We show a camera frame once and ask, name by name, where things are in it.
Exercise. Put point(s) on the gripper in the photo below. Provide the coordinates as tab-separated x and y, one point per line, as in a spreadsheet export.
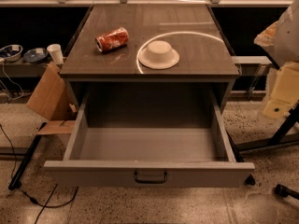
289	37

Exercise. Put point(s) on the grey top drawer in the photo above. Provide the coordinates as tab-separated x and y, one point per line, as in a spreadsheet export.
173	138

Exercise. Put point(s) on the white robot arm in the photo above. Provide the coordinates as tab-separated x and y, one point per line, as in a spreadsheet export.
281	41

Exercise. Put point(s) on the grey drawer cabinet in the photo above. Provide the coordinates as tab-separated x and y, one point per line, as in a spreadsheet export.
204	60

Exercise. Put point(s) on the upside-down white bowl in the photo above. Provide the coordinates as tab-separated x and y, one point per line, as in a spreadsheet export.
158	55

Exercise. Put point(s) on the crushed red soda can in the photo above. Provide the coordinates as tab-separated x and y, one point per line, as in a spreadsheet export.
112	40

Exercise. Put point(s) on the brown cardboard box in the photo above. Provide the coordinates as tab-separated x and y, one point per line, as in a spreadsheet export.
51	100

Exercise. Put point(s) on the white paper cup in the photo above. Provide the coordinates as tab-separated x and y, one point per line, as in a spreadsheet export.
55	52

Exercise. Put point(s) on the blue patterned bowl right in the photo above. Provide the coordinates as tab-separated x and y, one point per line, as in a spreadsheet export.
34	56

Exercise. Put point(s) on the blue patterned bowl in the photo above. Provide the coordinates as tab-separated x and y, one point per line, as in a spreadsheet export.
34	56
11	53

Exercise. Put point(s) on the blue patterned bowl left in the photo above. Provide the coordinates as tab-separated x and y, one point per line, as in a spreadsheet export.
11	53

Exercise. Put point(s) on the black table frame leg right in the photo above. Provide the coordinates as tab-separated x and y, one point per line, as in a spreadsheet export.
250	179

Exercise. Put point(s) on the black table frame leg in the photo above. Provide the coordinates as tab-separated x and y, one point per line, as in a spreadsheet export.
26	158
250	179

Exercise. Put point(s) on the black table frame leg left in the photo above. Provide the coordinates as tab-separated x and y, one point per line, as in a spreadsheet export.
26	158

